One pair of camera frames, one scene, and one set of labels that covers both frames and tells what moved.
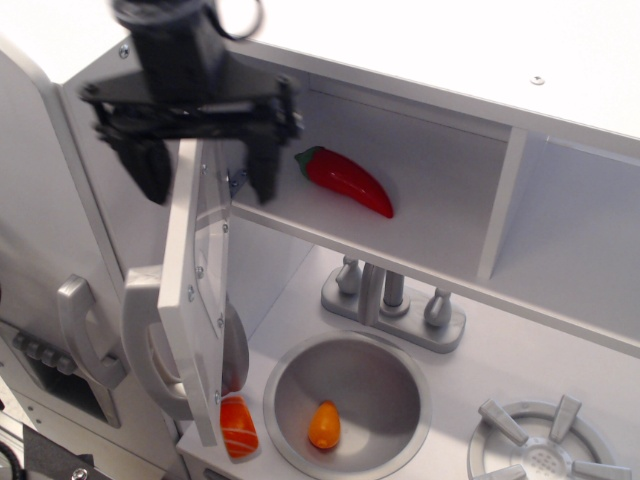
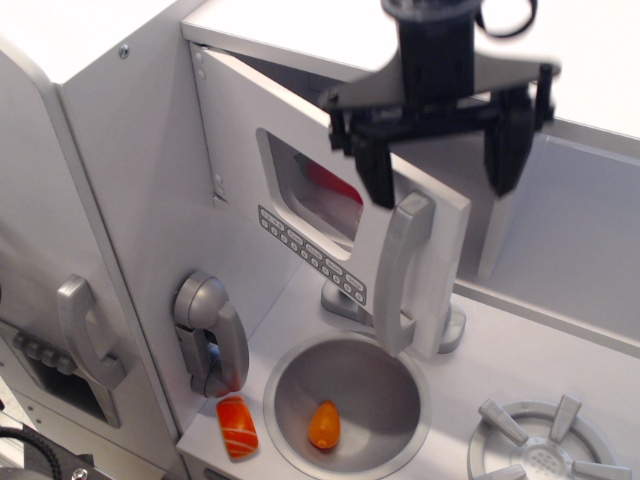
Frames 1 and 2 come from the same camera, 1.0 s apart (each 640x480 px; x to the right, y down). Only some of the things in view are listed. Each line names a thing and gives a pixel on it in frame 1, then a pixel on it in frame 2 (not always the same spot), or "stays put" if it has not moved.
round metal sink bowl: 379,394 stays put
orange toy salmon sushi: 238,427 stays put
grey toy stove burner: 540,441 stays put
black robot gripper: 190,88 → 439,78
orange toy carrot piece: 325,425 stays put
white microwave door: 194,282 → 268,147
